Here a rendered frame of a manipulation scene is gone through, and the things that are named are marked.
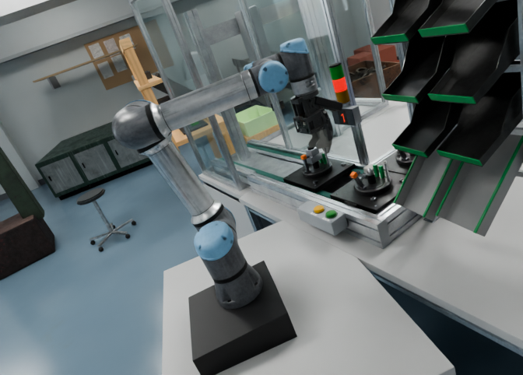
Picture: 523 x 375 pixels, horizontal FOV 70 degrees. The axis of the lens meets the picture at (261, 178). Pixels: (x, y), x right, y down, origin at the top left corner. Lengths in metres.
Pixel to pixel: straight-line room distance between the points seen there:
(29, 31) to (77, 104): 1.50
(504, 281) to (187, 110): 0.94
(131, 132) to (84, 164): 5.84
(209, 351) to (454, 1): 1.08
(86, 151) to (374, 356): 6.12
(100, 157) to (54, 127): 2.18
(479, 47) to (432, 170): 0.37
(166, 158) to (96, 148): 5.60
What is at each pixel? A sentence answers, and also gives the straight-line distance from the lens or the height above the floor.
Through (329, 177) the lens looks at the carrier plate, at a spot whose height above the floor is 0.97.
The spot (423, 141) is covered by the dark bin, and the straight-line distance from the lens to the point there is 1.18.
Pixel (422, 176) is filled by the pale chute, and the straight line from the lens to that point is 1.29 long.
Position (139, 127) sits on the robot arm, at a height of 1.53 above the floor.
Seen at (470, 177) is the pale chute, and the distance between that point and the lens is 1.22.
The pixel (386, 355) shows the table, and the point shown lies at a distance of 1.05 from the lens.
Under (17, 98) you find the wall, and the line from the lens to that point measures 8.81.
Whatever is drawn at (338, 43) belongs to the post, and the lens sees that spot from 1.55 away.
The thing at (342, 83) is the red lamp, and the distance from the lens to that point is 1.54.
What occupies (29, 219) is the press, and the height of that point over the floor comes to 0.48.
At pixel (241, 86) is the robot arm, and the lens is 0.96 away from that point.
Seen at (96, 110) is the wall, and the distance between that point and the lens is 8.48.
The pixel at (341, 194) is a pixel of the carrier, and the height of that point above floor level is 0.97.
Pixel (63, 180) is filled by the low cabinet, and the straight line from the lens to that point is 6.98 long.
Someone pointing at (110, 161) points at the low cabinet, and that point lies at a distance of 6.74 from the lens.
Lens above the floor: 1.68
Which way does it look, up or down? 23 degrees down
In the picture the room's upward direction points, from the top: 20 degrees counter-clockwise
